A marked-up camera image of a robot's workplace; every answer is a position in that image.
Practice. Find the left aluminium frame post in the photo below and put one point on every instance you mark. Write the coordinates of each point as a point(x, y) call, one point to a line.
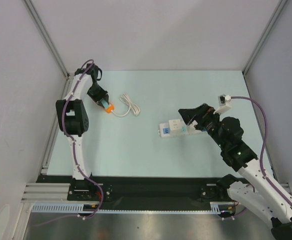
point(34, 14)

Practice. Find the aluminium frame post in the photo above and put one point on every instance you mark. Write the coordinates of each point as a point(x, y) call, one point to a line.
point(34, 14)
point(265, 34)

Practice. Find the white colourful power strip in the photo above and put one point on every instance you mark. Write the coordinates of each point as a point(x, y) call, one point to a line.
point(167, 130)

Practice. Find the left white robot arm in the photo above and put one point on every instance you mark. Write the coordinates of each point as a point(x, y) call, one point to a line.
point(73, 121)

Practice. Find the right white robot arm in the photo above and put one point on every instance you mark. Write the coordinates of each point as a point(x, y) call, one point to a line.
point(267, 199)

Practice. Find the white square socket adapter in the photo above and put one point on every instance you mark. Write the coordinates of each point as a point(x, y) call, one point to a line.
point(175, 126)

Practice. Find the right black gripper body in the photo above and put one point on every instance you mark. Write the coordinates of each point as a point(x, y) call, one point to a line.
point(199, 119)

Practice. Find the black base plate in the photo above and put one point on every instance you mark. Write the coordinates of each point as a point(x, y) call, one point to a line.
point(123, 193)

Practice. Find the teal cube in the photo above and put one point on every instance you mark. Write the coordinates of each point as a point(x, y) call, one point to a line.
point(105, 104)

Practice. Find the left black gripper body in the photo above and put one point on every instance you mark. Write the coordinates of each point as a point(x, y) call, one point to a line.
point(96, 93)

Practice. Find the right aluminium frame post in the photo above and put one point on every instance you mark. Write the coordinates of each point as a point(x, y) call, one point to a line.
point(265, 34)

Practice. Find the orange power strip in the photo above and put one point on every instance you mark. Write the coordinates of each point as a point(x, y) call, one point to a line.
point(110, 109)

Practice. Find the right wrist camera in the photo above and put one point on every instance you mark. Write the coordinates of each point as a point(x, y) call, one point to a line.
point(224, 104)

